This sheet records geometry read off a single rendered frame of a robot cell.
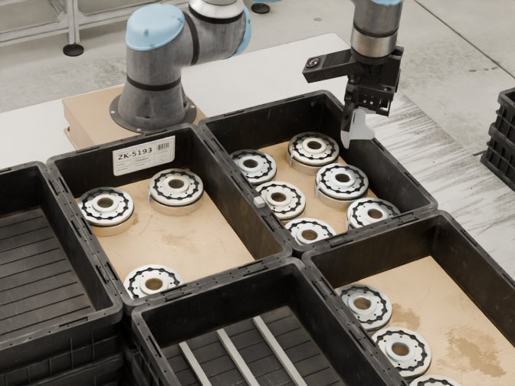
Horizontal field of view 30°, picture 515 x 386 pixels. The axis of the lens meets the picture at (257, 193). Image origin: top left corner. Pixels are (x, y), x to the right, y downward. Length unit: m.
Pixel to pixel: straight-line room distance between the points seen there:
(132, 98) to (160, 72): 0.09
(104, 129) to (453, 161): 0.79
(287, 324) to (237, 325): 0.08
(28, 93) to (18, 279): 1.93
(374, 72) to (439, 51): 2.37
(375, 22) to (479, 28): 2.68
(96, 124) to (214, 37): 0.31
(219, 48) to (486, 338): 0.82
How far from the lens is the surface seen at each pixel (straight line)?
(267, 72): 2.43
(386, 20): 1.54
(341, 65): 1.63
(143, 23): 1.98
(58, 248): 1.74
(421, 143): 2.26
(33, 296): 1.66
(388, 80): 1.63
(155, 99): 2.03
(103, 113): 2.10
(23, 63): 3.74
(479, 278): 1.69
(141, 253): 1.72
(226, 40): 2.04
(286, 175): 1.90
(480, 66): 3.96
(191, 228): 1.77
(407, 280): 1.73
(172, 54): 1.99
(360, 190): 1.84
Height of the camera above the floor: 2.03
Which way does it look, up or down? 40 degrees down
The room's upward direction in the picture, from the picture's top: 5 degrees clockwise
